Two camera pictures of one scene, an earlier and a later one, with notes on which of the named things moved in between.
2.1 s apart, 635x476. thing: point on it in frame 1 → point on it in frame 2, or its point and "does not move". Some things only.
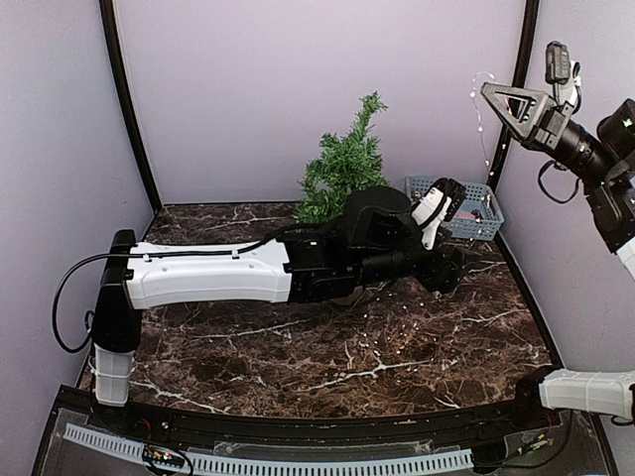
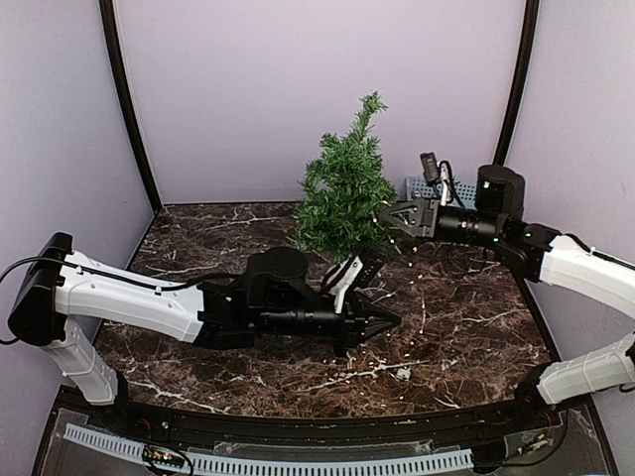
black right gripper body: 551,125 → 429,219
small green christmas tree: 344,165 does not move
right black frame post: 504,129 does not move
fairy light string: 384,348 → 421,285
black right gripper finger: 535,108 → 408,208
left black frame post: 120,71 does not move
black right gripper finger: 523,130 → 412,229
